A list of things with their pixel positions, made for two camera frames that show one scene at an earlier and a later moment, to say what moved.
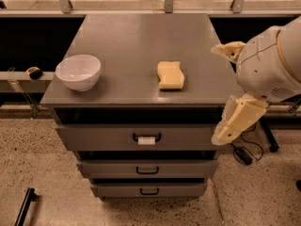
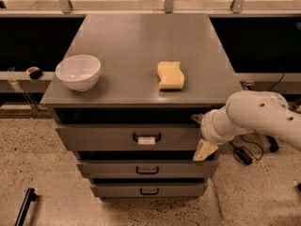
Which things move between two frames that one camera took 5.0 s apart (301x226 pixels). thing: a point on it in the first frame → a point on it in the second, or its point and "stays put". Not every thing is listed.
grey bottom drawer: (149, 190) stays put
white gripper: (262, 67) → (208, 128)
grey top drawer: (137, 137) stays put
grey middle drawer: (149, 169) stays put
